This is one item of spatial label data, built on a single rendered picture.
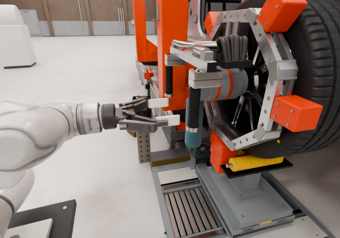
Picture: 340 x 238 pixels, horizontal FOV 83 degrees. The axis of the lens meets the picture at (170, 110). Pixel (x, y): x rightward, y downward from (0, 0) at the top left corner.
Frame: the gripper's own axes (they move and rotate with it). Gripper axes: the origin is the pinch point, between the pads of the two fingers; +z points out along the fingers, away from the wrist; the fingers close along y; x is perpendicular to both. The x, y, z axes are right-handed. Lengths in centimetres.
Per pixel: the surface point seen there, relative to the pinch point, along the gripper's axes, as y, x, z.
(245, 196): -9, -59, 44
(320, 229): 8, -75, 81
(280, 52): 3.7, 17.1, 32.7
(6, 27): -535, 13, -278
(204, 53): 1.5, 17.1, 9.6
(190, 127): 1.2, -6.3, 6.7
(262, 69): -9.5, 8.8, 38.9
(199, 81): 2.4, 9.5, 8.1
